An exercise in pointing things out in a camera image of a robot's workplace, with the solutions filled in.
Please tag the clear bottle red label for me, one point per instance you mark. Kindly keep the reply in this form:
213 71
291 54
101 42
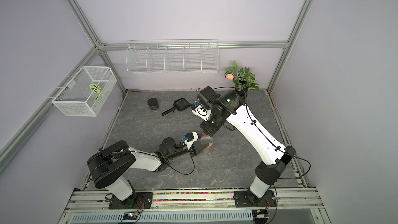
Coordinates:
207 140

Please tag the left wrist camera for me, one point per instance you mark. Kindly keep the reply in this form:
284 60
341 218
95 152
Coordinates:
189 139

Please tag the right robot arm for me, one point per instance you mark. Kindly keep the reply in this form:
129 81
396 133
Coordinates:
216 109

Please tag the black round jar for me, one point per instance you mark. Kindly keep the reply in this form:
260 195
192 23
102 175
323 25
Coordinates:
153 104

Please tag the white wire basket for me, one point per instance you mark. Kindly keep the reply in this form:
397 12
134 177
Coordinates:
77 100

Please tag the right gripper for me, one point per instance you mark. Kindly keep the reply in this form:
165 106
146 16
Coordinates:
207 129

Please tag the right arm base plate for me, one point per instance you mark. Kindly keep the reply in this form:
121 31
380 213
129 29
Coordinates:
248 199

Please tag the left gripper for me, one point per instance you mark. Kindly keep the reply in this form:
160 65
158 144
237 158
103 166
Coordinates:
197 150

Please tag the green leaf in basket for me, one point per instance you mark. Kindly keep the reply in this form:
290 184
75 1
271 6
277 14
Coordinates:
95 88

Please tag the long white wire shelf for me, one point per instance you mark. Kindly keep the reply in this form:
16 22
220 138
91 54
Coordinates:
173 56

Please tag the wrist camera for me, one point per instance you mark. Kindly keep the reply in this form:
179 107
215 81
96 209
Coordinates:
189 139
199 110

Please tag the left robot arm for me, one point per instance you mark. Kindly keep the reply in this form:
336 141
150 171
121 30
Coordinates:
108 165

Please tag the black scoop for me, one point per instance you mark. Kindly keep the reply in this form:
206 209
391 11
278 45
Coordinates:
180 105

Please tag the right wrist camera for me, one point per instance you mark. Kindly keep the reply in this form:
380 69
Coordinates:
199 110

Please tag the aluminium front rail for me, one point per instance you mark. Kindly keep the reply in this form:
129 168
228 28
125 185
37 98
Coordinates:
194 206

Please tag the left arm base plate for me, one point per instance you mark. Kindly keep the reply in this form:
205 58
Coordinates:
138 200

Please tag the artificial green plant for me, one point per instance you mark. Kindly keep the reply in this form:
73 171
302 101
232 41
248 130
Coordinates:
243 77

